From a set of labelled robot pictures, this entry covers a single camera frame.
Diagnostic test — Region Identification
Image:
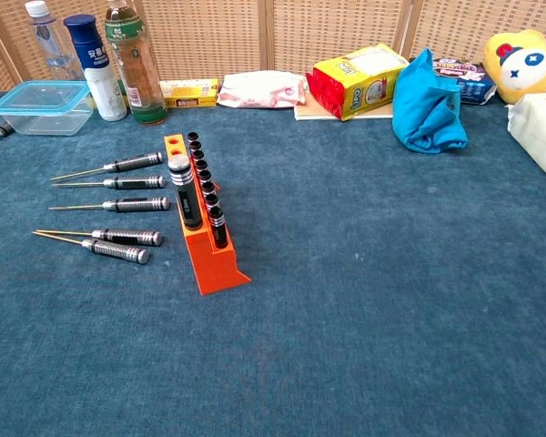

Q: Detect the white soft tissue pack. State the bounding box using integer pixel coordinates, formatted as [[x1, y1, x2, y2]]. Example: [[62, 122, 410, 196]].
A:
[[507, 90, 546, 193]]

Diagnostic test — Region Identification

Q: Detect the clear container with blue lid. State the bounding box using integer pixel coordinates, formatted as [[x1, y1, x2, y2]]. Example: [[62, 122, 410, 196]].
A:
[[0, 80, 96, 137]]

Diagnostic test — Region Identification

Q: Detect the wicker folding screen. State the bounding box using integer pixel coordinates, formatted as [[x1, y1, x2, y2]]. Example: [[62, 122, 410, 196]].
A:
[[0, 0, 546, 92]]

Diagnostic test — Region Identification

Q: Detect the blue cloth bag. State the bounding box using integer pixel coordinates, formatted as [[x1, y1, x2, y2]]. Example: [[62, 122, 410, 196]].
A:
[[390, 47, 470, 155]]

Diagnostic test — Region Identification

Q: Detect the yellow cardboard box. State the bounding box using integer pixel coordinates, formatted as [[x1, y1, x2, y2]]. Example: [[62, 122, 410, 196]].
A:
[[158, 78, 220, 109]]

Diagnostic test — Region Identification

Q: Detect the clear plastic water bottle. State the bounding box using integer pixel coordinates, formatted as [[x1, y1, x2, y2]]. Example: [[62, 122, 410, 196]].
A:
[[25, 0, 86, 83]]

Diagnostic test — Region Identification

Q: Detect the dark purple printed package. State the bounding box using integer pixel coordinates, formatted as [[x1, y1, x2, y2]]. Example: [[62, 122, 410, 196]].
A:
[[430, 56, 500, 106]]

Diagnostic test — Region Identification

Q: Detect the green-label tea bottle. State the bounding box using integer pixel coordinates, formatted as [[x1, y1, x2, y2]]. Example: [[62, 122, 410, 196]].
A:
[[104, 0, 169, 127]]

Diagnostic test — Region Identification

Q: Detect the yellow red snack bag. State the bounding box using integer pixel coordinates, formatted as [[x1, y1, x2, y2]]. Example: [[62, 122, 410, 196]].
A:
[[305, 43, 410, 122]]

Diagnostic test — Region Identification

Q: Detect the orange tool holder stand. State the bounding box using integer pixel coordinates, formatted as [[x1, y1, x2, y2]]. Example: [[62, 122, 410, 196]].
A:
[[163, 133, 252, 296]]

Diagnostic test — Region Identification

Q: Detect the pink wet wipes pack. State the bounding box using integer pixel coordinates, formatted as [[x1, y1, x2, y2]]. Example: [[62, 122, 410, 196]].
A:
[[217, 70, 309, 110]]

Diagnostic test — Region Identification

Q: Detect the slim black silver screwdriver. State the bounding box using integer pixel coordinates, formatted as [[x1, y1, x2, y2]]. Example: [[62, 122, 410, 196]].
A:
[[49, 152, 164, 182], [32, 230, 151, 265], [52, 175, 167, 190], [48, 196, 171, 213], [32, 228, 164, 248]]

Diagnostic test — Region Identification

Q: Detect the large black-handled screwdriver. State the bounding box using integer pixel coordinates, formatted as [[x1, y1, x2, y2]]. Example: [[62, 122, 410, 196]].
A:
[[167, 154, 205, 230]]

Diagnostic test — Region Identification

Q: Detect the white bottle with blue cap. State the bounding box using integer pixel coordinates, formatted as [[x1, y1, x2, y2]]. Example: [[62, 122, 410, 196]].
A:
[[63, 14, 128, 123]]

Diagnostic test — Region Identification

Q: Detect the yellow plush toy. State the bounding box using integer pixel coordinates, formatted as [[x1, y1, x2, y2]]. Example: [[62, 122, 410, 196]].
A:
[[483, 28, 546, 105]]

